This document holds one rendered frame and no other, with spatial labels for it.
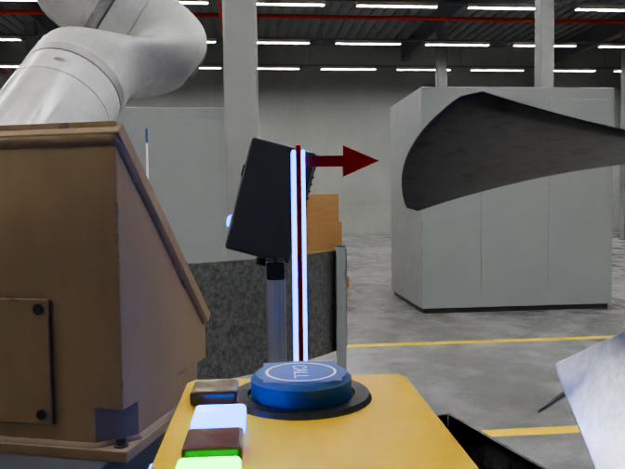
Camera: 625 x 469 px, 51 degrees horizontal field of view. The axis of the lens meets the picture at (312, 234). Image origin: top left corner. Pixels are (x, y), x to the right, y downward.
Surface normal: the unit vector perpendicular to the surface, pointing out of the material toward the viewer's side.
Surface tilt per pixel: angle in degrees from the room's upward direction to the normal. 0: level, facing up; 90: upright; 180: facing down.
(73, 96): 63
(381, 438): 0
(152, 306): 90
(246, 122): 90
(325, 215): 90
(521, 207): 90
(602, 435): 55
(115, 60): 77
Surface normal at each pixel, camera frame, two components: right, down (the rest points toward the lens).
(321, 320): 0.79, 0.02
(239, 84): 0.10, 0.05
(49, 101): 0.49, -0.53
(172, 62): 0.66, 0.68
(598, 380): -0.64, -0.53
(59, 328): -0.22, 0.05
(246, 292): 0.62, 0.04
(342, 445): -0.01, -1.00
